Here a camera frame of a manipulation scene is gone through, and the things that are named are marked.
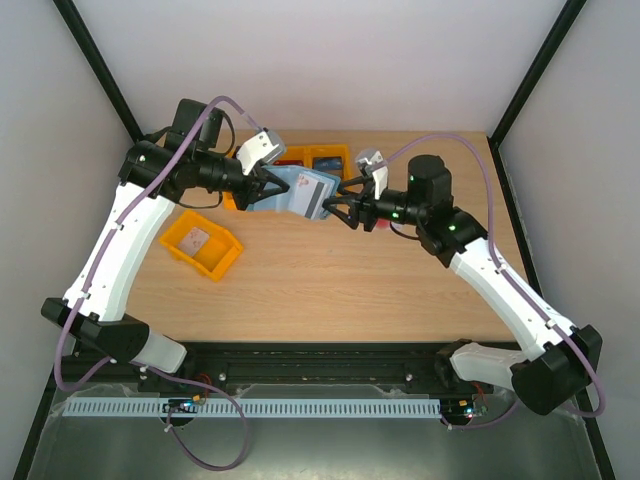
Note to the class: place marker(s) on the pink card in loose bin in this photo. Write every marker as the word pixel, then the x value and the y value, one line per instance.
pixel 193 241

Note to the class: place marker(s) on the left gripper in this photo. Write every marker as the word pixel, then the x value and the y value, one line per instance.
pixel 255 192

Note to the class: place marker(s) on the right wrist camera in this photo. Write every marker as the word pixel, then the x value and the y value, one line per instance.
pixel 372 164

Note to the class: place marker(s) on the right yellow bin in row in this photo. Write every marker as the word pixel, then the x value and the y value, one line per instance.
pixel 333 150

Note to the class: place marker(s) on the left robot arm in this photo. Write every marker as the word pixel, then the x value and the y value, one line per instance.
pixel 155 174

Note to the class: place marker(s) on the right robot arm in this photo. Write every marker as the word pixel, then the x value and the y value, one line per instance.
pixel 555 359

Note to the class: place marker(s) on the middle yellow bin in row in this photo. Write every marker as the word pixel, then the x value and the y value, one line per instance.
pixel 297 153

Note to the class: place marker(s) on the teal leather card holder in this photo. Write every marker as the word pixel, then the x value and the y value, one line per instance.
pixel 288 174

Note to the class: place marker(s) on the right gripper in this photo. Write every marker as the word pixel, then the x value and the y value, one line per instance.
pixel 363 211

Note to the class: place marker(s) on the loose yellow bin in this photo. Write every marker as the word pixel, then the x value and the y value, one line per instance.
pixel 215 258

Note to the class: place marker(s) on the white pink credit card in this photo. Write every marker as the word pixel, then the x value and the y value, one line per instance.
pixel 310 190

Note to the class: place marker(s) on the blue card stack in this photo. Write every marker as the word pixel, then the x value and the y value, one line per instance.
pixel 333 165

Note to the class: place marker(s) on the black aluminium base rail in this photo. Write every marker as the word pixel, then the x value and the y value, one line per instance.
pixel 411 367

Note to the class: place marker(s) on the red card stack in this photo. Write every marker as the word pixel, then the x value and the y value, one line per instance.
pixel 289 163

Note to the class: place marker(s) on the slotted white cable duct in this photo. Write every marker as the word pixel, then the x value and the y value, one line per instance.
pixel 252 408

